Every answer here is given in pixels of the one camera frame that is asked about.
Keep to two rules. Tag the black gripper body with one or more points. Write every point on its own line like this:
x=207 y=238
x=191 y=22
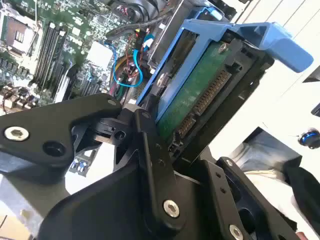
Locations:
x=112 y=212

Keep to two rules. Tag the hard disk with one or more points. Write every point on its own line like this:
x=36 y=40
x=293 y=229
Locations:
x=195 y=95

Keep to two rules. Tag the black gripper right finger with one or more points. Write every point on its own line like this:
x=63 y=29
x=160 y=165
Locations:
x=225 y=200

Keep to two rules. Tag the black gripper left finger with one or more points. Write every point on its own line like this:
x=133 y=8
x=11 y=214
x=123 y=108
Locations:
x=32 y=150

